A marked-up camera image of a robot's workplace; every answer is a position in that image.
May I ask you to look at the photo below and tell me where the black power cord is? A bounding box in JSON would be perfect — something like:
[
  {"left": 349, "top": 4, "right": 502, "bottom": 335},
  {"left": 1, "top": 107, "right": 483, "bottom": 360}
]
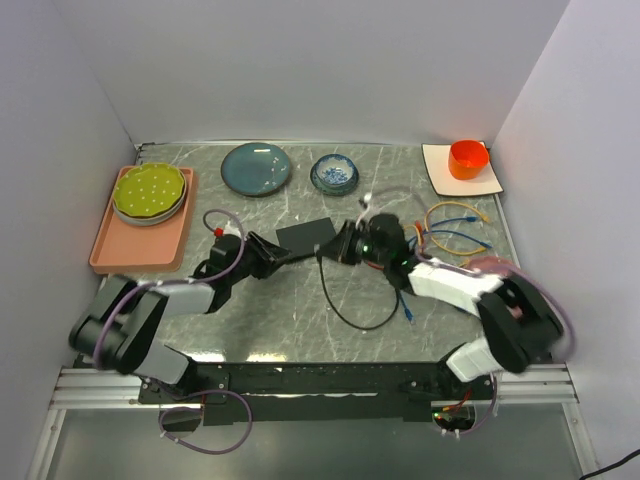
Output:
[{"left": 579, "top": 448, "right": 640, "bottom": 480}]

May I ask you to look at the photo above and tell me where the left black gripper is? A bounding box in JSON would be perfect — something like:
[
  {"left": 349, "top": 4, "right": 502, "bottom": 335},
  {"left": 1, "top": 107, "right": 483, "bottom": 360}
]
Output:
[{"left": 227, "top": 230, "right": 293, "bottom": 285}]

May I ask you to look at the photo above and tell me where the dark teal round plate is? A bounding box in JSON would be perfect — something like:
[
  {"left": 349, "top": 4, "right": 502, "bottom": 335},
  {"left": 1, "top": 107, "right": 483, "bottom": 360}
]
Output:
[{"left": 220, "top": 142, "right": 292, "bottom": 197}]

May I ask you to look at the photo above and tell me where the pink rectangular tray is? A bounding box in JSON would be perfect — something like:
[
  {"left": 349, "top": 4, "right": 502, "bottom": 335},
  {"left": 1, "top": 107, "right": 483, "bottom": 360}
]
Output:
[{"left": 89, "top": 167, "right": 198, "bottom": 274}]

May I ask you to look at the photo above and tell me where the black ethernet cable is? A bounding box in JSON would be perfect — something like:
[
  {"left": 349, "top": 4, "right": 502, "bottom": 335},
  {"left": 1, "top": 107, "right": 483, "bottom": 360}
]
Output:
[{"left": 313, "top": 244, "right": 401, "bottom": 331}]

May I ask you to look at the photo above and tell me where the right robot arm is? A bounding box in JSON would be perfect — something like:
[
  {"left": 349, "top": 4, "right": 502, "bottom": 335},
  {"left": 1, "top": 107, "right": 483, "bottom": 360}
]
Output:
[{"left": 315, "top": 213, "right": 564, "bottom": 399}]

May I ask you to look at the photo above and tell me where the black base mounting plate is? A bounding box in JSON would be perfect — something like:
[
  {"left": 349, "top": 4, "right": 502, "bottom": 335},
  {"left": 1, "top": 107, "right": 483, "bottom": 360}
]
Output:
[{"left": 138, "top": 362, "right": 495, "bottom": 426}]

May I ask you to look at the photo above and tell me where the orange plastic cup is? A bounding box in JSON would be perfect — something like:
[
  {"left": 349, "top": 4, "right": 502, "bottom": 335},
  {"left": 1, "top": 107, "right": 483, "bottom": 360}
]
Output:
[{"left": 448, "top": 140, "right": 490, "bottom": 180}]

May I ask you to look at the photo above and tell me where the white square plate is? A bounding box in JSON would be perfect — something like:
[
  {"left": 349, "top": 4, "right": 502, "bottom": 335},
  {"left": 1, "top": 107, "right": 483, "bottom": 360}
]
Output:
[{"left": 422, "top": 140, "right": 504, "bottom": 197}]

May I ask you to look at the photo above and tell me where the black network switch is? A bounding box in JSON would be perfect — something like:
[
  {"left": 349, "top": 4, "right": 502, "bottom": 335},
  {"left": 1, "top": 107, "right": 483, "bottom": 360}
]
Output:
[{"left": 276, "top": 217, "right": 336, "bottom": 256}]

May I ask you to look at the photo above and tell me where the grey plate under green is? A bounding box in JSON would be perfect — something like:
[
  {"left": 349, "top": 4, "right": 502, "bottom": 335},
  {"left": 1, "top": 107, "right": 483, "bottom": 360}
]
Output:
[{"left": 113, "top": 193, "right": 186, "bottom": 227}]

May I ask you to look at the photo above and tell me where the green dotted plate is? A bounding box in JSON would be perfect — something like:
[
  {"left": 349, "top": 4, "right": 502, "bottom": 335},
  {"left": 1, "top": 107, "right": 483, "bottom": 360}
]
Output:
[{"left": 113, "top": 163, "right": 186, "bottom": 218}]

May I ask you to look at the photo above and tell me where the pink dotted plate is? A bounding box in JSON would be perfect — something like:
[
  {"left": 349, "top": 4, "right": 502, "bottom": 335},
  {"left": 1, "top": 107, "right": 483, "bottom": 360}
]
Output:
[{"left": 463, "top": 256, "right": 514, "bottom": 275}]

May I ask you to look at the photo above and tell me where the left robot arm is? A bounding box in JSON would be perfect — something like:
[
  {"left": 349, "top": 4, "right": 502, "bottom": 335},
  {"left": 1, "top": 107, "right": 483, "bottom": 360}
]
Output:
[{"left": 68, "top": 232, "right": 292, "bottom": 402}]

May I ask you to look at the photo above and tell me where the blue patterned saucer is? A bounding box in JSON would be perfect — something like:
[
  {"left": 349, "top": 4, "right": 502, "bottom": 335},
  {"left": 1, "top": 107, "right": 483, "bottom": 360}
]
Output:
[{"left": 310, "top": 169, "right": 360, "bottom": 197}]

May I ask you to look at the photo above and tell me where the blue white porcelain bowl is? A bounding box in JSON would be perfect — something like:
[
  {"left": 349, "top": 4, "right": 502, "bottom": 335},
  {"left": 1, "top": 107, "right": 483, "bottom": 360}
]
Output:
[{"left": 311, "top": 154, "right": 359, "bottom": 191}]

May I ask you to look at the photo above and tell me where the aluminium frame rail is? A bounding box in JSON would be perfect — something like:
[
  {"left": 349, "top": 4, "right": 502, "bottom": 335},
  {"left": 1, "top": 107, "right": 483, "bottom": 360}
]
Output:
[{"left": 49, "top": 365, "right": 579, "bottom": 410}]

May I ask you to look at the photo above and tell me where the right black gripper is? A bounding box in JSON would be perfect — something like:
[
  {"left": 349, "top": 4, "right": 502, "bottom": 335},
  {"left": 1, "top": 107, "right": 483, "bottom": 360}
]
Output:
[{"left": 317, "top": 219, "right": 390, "bottom": 267}]

